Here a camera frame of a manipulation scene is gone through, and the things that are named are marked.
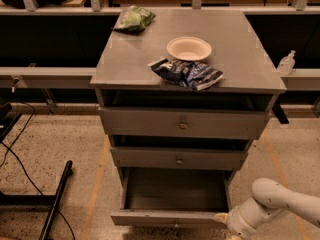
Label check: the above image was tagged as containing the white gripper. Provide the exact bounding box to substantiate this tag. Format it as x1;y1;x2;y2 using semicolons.
214;206;257;239

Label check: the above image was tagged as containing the grey bottom drawer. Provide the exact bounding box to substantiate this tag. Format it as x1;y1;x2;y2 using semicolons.
111;168;234;229

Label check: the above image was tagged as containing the grey drawer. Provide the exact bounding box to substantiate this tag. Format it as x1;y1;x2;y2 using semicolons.
111;147;248;170
99;107;270;140
111;168;234;229

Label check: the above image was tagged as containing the grey middle drawer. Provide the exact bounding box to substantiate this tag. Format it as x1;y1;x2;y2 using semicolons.
111;147;248;170

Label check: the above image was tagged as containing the grey wooden drawer cabinet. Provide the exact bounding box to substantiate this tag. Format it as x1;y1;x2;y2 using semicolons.
91;8;286;180

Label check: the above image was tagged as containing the grey top drawer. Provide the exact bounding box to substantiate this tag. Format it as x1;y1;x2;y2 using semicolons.
99;107;270;140

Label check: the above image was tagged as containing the blue chip bag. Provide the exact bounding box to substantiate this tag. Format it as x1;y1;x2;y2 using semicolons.
149;59;223;91

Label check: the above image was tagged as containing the clear sanitizer bottle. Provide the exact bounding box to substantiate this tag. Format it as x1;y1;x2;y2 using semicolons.
277;50;296;75

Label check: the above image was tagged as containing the white paper bowl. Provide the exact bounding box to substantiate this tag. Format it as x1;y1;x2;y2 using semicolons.
167;37;212;61

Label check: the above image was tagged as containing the green chip bag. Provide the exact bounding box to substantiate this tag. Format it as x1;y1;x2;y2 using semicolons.
114;6;156;32

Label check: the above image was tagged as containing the black stand leg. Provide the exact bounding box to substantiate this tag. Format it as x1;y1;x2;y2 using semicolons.
0;160;73;240

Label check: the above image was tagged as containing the black floor cable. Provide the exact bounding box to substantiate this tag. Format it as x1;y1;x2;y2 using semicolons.
0;102;77;240

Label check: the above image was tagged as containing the grey metal shelf rail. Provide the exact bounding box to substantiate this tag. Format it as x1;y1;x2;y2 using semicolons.
0;67;96;89

